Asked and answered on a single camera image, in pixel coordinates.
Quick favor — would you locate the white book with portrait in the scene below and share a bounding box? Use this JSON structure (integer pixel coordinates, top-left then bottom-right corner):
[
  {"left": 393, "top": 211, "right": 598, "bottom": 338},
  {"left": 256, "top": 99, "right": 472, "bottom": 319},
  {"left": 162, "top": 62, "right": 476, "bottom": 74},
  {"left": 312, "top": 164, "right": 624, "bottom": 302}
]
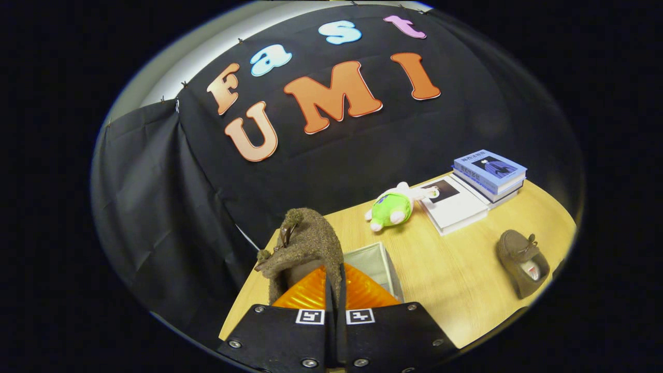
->
[{"left": 419, "top": 176, "right": 490, "bottom": 236}]

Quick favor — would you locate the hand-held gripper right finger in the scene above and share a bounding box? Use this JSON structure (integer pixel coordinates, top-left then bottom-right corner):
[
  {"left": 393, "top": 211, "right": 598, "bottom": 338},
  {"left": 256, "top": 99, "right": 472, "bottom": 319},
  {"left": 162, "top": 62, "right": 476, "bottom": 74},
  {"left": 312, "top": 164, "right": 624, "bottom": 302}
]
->
[{"left": 337, "top": 262, "right": 459, "bottom": 371}]

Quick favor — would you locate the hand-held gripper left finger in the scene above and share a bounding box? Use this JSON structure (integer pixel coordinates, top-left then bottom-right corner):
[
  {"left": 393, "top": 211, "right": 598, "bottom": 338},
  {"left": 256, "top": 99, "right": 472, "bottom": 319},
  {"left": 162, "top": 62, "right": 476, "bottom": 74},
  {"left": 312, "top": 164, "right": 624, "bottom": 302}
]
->
[{"left": 218, "top": 264, "right": 335, "bottom": 371}]

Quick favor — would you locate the pink and green plush toy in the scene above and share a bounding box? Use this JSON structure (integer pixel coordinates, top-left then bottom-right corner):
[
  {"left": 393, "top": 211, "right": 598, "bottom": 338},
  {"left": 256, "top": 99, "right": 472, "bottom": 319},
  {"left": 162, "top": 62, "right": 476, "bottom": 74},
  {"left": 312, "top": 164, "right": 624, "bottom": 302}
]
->
[{"left": 364, "top": 181, "right": 440, "bottom": 232}]

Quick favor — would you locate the blue cover book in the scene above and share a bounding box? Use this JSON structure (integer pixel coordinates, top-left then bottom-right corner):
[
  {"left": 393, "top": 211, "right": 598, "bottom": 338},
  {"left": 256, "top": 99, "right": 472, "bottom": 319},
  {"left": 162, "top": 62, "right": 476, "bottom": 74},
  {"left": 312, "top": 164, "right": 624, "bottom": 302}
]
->
[{"left": 452, "top": 149, "right": 528, "bottom": 195}]

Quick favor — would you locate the grey fabric storage box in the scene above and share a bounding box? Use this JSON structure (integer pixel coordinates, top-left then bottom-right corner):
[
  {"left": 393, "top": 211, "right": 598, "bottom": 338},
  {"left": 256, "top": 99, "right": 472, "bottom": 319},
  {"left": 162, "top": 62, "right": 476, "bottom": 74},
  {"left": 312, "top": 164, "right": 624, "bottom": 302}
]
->
[{"left": 342, "top": 242, "right": 405, "bottom": 304}]

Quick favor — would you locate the brown suede shoe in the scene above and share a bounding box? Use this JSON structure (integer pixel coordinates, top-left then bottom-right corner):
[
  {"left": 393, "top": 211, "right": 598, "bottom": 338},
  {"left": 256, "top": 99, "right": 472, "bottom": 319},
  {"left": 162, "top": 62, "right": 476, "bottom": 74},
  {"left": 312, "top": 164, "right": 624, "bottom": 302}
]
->
[
  {"left": 496, "top": 229, "right": 551, "bottom": 299},
  {"left": 254, "top": 207, "right": 347, "bottom": 306}
]

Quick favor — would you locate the dark blue edged book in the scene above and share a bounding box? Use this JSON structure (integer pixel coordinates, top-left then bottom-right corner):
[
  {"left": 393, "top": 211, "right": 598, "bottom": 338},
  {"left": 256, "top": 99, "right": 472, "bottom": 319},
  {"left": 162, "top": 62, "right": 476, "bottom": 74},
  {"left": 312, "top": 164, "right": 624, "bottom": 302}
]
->
[{"left": 456, "top": 171, "right": 525, "bottom": 204}]

